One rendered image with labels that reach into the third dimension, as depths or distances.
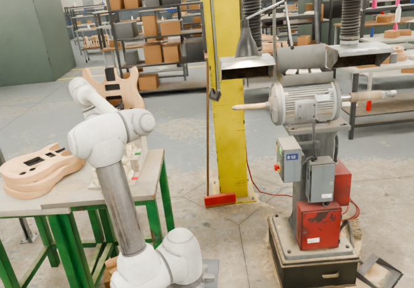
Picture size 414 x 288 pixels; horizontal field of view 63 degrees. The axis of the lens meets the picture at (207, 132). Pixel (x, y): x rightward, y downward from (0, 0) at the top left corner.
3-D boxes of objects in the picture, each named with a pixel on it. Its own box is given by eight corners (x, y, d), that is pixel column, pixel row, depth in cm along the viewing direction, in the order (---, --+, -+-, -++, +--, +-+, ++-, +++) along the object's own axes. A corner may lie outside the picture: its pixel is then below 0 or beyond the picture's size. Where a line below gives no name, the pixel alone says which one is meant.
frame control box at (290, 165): (314, 169, 205) (316, 130, 195) (326, 188, 185) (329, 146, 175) (273, 173, 205) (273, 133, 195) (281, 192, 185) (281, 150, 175)
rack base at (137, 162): (145, 160, 221) (142, 148, 217) (140, 173, 205) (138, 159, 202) (103, 164, 221) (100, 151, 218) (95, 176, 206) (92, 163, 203)
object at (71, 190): (177, 235, 265) (164, 148, 235) (172, 298, 211) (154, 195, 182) (98, 242, 266) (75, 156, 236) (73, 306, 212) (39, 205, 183)
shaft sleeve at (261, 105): (265, 102, 204) (265, 103, 201) (265, 107, 204) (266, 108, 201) (235, 104, 204) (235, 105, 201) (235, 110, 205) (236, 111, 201)
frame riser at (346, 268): (328, 231, 279) (329, 206, 269) (361, 293, 223) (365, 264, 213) (265, 237, 280) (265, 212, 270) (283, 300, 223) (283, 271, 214)
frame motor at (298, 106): (329, 112, 219) (331, 72, 209) (345, 128, 194) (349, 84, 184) (265, 117, 219) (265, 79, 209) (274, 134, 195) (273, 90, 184)
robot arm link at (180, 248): (210, 272, 151) (206, 233, 143) (175, 295, 142) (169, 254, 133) (190, 253, 164) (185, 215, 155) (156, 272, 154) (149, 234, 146)
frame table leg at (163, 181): (178, 253, 270) (163, 152, 235) (178, 259, 265) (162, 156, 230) (172, 254, 271) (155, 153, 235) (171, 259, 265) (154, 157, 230)
